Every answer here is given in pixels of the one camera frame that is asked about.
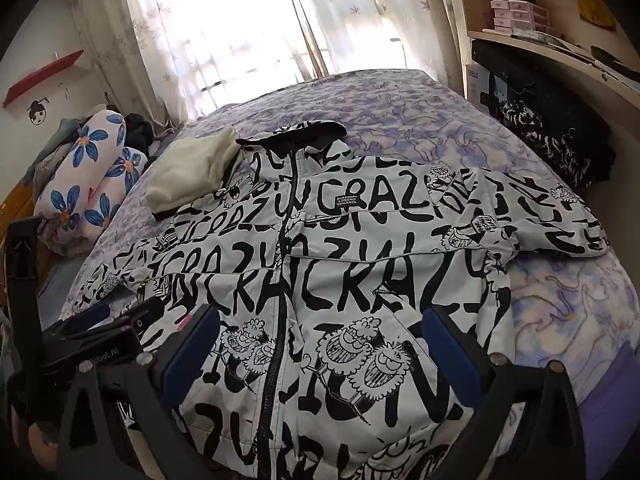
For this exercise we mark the red wall shelf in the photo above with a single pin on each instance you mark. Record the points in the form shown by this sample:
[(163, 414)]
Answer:
[(40, 80)]

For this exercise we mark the white leaf print curtain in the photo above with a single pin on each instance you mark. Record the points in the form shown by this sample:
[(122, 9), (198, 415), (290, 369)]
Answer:
[(165, 35), (370, 15)]

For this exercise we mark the pink mini drawer set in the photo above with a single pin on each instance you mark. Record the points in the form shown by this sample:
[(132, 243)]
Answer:
[(520, 15)]

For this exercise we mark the white and blue box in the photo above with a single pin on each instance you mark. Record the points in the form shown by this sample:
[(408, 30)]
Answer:
[(477, 85)]

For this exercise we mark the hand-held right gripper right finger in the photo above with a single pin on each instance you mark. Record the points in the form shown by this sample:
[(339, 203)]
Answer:
[(447, 355)]

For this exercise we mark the cream folded garment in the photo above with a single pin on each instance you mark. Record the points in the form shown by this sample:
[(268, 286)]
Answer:
[(190, 170)]

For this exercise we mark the grey folded cloth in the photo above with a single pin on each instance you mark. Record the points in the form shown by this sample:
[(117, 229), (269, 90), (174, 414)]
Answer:
[(57, 142)]

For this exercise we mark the black hanging clothes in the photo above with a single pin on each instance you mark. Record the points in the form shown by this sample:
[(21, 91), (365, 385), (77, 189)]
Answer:
[(540, 80)]

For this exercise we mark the black and white printed jacket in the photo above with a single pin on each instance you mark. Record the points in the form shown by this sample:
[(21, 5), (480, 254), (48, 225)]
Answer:
[(350, 270)]

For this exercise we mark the flat black item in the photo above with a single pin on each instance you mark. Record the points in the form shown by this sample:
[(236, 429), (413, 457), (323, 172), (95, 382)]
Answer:
[(612, 62)]

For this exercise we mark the purple floral fleece blanket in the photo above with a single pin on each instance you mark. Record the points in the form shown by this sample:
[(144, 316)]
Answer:
[(400, 115)]

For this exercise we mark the black cartoon wall sticker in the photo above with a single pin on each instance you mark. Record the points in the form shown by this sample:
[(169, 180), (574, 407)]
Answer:
[(37, 112)]

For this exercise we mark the black white patterned garment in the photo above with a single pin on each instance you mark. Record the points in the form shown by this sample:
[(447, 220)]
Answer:
[(525, 125)]

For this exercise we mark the dark clothes pile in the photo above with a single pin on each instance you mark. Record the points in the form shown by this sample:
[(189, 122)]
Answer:
[(139, 132)]

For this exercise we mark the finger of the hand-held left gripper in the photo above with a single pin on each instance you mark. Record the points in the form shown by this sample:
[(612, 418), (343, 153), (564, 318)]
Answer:
[(125, 321), (24, 265)]

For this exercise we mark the plain purple bed sheet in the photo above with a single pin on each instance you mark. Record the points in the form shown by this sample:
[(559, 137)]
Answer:
[(615, 380)]

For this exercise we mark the blue flower print quilt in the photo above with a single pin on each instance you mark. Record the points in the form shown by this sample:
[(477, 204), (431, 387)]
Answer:
[(90, 175)]

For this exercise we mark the wooden shelf unit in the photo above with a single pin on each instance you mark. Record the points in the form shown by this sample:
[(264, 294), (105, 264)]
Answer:
[(560, 55)]

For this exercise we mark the glossy magazine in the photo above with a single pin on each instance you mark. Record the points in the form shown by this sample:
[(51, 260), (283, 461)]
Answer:
[(540, 37)]

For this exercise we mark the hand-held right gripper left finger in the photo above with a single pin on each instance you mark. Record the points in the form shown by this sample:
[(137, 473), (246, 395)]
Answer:
[(192, 350)]

